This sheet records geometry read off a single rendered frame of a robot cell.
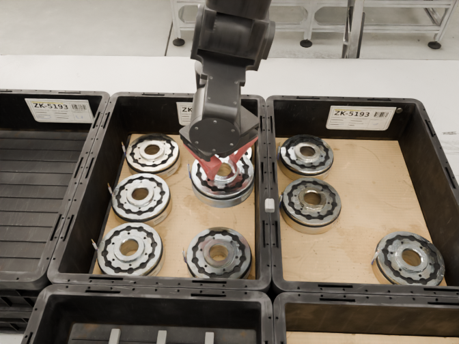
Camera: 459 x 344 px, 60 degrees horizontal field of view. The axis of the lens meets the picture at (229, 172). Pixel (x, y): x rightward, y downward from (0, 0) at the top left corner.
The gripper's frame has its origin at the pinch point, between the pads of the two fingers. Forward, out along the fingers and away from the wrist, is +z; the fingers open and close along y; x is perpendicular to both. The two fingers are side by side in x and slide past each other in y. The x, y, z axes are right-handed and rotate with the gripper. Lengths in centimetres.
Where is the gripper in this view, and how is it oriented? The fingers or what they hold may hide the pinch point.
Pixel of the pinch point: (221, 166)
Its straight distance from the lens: 63.0
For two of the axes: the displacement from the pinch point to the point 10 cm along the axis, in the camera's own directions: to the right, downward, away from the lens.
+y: 7.5, -5.3, 4.1
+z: 0.1, 6.2, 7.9
